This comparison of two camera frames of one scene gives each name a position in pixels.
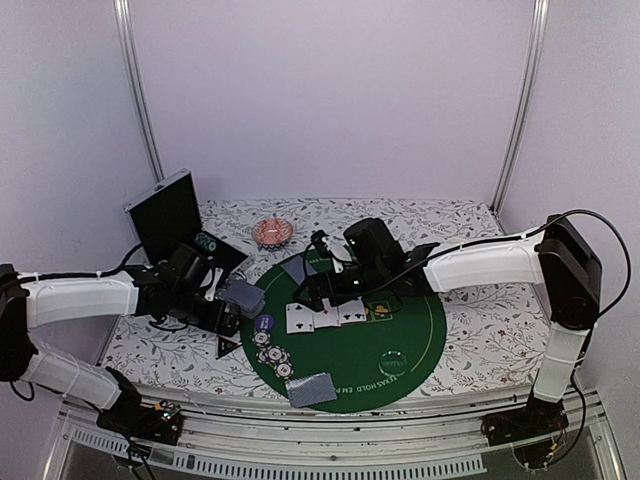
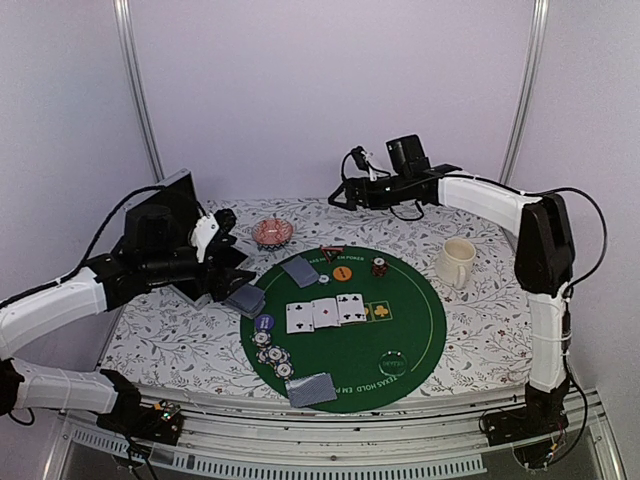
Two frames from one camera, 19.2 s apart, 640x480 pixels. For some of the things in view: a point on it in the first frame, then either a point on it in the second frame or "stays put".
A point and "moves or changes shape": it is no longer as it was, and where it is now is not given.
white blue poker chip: [261, 337] stays put
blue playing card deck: [250, 299] stays put
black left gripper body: [186, 309] -> [210, 253]
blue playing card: [296, 269] stays put
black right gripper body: [371, 281] -> [384, 198]
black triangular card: [225, 345] moves or changes shape
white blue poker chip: [273, 354] stays put
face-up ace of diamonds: [328, 317] stays put
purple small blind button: [264, 322] stays put
